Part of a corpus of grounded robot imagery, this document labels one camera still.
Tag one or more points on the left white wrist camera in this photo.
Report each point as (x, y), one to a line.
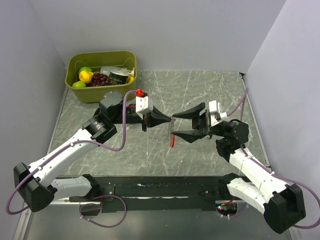
(143, 103)

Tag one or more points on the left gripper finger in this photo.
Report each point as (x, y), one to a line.
(158, 114)
(153, 122)

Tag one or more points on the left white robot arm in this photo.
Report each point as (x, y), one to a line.
(37, 183)

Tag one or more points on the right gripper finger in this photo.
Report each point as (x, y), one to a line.
(191, 136)
(191, 113)

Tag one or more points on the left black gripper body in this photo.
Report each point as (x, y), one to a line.
(132, 118)

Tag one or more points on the olive green plastic bin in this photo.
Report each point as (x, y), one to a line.
(96, 60)

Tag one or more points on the yellow toy pear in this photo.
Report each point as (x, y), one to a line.
(86, 76)

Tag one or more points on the green toy lime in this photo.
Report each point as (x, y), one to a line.
(79, 84)

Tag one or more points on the black tin can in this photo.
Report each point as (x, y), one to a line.
(118, 77)

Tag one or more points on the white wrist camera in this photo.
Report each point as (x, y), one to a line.
(216, 116)
(143, 103)

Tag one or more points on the purple toy grapes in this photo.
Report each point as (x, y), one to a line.
(99, 80)

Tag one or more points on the clear plastic bottle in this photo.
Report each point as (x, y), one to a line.
(108, 69)

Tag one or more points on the yellow toy banana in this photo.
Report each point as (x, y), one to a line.
(130, 79)

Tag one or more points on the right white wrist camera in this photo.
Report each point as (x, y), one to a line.
(216, 116)

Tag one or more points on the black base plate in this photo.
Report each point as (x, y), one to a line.
(152, 193)

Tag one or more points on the green toy apple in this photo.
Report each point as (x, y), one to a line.
(85, 68)

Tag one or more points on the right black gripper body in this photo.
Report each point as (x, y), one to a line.
(204, 121)

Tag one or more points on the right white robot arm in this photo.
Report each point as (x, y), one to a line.
(281, 204)

